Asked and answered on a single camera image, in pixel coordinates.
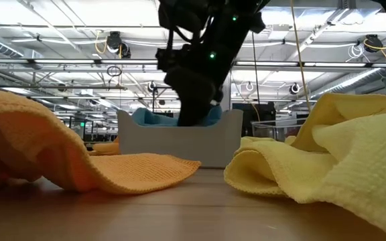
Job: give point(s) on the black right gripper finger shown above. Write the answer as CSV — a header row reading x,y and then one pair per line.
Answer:
x,y
193,115

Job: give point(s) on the yellow microfiber towel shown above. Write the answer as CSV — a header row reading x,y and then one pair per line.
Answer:
x,y
347,174
256,140

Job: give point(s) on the orange microfiber towel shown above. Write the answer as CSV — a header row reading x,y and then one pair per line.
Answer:
x,y
29,134
107,149

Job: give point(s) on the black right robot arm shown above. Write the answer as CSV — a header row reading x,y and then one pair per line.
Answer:
x,y
233,33

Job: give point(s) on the white plastic basket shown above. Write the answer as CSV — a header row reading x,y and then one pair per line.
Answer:
x,y
179,144

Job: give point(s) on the black cabinet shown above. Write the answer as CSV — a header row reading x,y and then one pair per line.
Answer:
x,y
263,112

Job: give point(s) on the clear plastic container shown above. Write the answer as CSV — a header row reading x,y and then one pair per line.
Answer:
x,y
273,129

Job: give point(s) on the long fluorescent light strip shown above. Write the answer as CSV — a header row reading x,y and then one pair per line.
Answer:
x,y
79,61

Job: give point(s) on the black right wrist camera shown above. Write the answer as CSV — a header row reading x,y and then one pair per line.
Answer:
x,y
166,58

